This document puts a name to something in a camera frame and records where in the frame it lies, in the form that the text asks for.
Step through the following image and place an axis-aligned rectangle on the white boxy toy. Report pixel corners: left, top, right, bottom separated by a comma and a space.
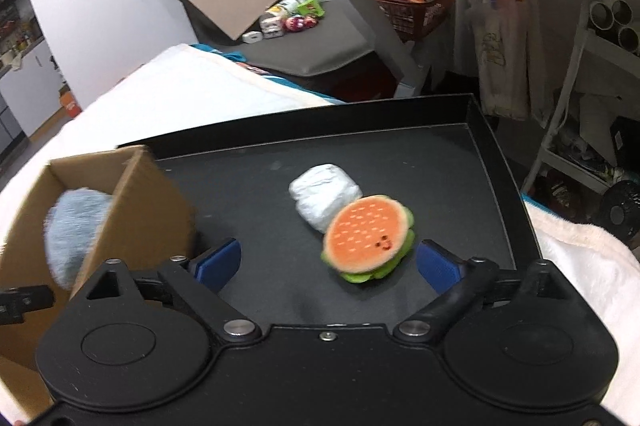
260, 17, 286, 41

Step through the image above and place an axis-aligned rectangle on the black fan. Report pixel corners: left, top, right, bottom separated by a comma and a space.
600, 180, 640, 242

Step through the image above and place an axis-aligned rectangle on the white cabinet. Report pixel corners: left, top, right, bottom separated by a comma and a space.
0, 38, 76, 142

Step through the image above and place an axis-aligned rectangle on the white tube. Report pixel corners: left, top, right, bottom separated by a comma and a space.
618, 23, 640, 54
589, 1, 618, 29
607, 0, 635, 27

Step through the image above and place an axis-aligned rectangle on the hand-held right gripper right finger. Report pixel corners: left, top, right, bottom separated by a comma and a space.
392, 240, 583, 341

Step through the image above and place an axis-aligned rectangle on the orange burger plush toy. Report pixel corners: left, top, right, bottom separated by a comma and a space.
321, 194, 416, 284

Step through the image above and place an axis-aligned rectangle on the orange paper bag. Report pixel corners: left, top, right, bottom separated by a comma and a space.
59, 91, 82, 117

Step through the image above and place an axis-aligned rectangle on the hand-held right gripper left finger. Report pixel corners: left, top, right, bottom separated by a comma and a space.
72, 237, 263, 342

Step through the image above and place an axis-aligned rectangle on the brown cardboard box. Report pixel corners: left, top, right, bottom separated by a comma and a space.
0, 145, 198, 424

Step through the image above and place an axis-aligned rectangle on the white plastic bag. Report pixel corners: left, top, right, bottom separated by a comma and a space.
467, 0, 533, 122

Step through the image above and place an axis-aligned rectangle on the grey bench cushion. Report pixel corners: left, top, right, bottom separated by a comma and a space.
220, 0, 381, 77

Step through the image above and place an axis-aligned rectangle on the red plastic basket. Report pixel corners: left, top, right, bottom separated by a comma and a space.
372, 0, 462, 44

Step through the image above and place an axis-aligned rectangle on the white soft bundle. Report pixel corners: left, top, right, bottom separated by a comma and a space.
289, 163, 363, 234

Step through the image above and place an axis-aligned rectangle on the black tray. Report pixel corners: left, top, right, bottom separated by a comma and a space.
117, 93, 543, 327

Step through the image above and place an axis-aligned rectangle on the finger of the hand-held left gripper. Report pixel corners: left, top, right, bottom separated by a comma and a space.
0, 285, 55, 326

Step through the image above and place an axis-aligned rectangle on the pink toy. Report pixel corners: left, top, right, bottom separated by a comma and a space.
285, 15, 321, 33

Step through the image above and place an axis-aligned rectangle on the large light blue plush toy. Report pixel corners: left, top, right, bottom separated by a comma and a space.
44, 188, 113, 292

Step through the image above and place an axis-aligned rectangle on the white storage rack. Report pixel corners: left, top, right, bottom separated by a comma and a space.
520, 0, 640, 207

